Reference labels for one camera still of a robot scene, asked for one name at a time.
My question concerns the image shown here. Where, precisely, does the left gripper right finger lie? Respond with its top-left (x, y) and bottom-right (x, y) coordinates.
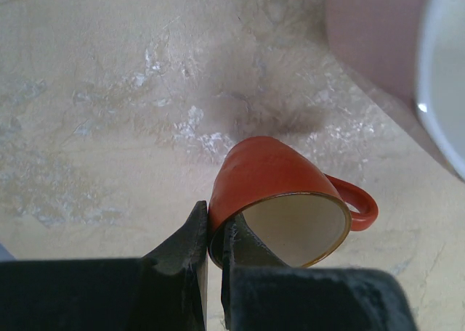
top-left (221, 216), bottom-right (417, 330)

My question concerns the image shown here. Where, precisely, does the pink faceted mug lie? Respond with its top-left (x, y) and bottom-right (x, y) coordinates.
top-left (325, 0), bottom-right (464, 180)

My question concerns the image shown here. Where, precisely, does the small red-orange cup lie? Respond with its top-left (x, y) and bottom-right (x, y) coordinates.
top-left (209, 136), bottom-right (379, 268)

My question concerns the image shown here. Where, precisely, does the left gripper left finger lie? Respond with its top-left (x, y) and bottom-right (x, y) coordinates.
top-left (1, 201), bottom-right (208, 330)

